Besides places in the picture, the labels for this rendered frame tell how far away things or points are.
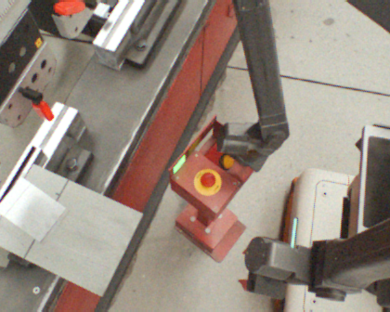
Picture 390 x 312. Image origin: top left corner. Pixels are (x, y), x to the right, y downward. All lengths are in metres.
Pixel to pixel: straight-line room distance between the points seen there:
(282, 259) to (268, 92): 0.32
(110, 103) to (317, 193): 0.92
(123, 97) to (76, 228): 0.39
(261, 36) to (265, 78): 0.10
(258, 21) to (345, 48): 1.69
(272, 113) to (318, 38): 1.54
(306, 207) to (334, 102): 0.70
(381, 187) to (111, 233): 0.55
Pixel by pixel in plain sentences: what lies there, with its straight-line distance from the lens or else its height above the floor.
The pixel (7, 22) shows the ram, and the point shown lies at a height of 1.35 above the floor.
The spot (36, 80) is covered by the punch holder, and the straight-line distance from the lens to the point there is 0.82.
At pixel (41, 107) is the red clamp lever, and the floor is 1.21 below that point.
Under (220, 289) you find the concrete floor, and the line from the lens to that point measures 1.89.
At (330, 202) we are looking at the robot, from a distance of 1.74.
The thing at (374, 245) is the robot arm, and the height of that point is 1.43.
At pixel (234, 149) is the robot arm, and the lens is 0.96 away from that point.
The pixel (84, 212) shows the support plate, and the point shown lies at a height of 1.00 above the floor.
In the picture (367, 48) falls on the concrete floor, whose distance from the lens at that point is 2.45.
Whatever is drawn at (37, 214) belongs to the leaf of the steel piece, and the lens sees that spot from 0.95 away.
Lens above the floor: 1.88
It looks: 70 degrees down
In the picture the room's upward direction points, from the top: 2 degrees clockwise
